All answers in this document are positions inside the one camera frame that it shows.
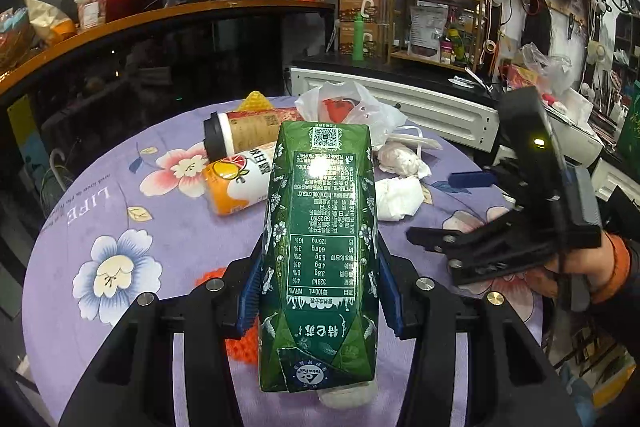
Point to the brown cardboard box stack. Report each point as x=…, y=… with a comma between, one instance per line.
x=350, y=12

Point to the purple floral tablecloth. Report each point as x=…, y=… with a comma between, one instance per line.
x=150, y=232

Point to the yellow textured packet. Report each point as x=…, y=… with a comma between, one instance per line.
x=256, y=101

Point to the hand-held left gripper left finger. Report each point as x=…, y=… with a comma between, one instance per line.
x=248, y=302

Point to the white face mask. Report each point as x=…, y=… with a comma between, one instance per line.
x=417, y=139

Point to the long white drawer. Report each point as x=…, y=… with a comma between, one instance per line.
x=425, y=99

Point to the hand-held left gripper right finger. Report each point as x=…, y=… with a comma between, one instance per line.
x=391, y=302

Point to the white printer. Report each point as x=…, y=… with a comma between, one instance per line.
x=590, y=147

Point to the person's right hand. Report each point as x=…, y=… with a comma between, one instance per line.
x=602, y=264

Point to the white plastic bag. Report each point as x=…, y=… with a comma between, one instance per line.
x=350, y=107

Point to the green drink carton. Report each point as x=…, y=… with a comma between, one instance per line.
x=320, y=232

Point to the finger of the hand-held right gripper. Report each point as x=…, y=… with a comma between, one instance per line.
x=440, y=239
x=470, y=179

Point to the wooden rack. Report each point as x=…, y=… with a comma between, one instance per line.
x=440, y=27

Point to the wooden counter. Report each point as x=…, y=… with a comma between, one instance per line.
x=150, y=14

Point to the yellow snack bag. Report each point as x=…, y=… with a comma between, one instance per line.
x=47, y=19

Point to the white labelled jar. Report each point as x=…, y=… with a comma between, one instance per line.
x=91, y=7

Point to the white tissue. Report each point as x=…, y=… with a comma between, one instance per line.
x=397, y=199
x=400, y=157

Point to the green bottle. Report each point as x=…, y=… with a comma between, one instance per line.
x=360, y=39

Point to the orange white drink bottle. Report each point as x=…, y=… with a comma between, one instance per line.
x=235, y=187

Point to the clear bag colourful contents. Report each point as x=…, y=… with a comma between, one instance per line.
x=547, y=67

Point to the brown paper cup black lid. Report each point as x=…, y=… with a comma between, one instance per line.
x=245, y=132

